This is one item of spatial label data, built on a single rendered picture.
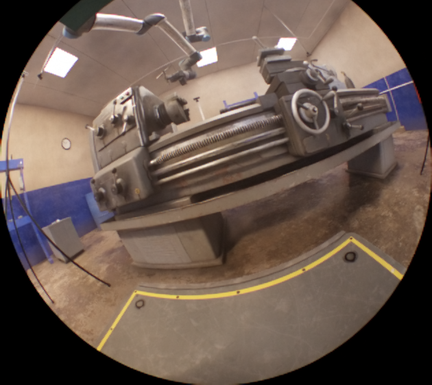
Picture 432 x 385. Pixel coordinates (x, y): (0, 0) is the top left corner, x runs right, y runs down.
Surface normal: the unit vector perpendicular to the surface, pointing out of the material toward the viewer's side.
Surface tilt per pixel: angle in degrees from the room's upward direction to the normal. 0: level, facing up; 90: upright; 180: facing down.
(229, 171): 90
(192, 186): 90
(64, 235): 90
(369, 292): 0
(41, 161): 90
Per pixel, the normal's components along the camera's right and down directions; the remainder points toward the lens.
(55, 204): 0.94, -0.31
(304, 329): -0.32, -0.95
